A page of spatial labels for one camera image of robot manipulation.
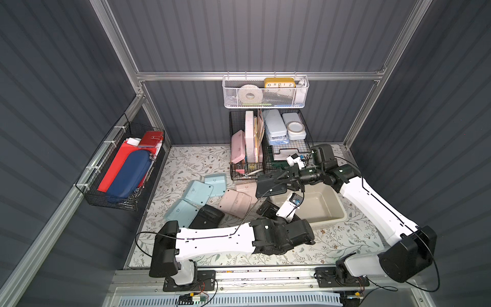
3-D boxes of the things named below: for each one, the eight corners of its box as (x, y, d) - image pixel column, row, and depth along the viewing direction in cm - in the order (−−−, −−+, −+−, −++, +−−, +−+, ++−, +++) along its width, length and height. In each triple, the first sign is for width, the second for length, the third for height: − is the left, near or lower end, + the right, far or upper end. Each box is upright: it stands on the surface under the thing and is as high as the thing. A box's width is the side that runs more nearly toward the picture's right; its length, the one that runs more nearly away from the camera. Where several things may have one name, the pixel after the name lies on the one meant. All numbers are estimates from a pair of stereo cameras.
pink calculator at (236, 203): (218, 210, 95) (216, 206, 91) (227, 191, 102) (227, 187, 98) (245, 220, 91) (244, 216, 88) (253, 200, 98) (253, 196, 95)
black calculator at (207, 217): (191, 228, 89) (189, 225, 86) (195, 208, 96) (194, 204, 93) (222, 228, 89) (221, 225, 86) (224, 208, 96) (223, 204, 93)
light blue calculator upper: (202, 197, 99) (201, 195, 98) (205, 176, 108) (205, 173, 106) (225, 197, 99) (225, 194, 98) (227, 176, 108) (227, 173, 106)
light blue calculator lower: (166, 220, 92) (164, 217, 89) (182, 201, 98) (181, 198, 96) (185, 231, 88) (183, 228, 86) (200, 210, 95) (199, 207, 92)
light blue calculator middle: (184, 201, 98) (182, 197, 95) (194, 183, 105) (192, 179, 102) (206, 206, 96) (204, 203, 93) (214, 187, 103) (213, 184, 100)
